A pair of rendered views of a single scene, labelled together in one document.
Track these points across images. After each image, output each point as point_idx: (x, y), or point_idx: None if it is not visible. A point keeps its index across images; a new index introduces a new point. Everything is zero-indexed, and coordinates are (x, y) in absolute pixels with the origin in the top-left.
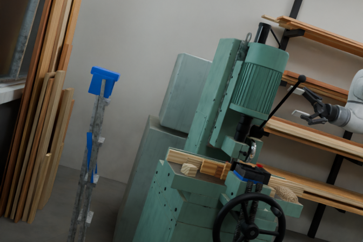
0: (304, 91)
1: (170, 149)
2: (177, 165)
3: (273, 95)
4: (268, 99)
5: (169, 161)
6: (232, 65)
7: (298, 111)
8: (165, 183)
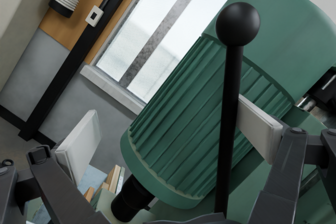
0: (286, 131)
1: (119, 167)
2: (95, 177)
3: (172, 104)
4: (157, 108)
5: (105, 176)
6: None
7: (88, 115)
8: None
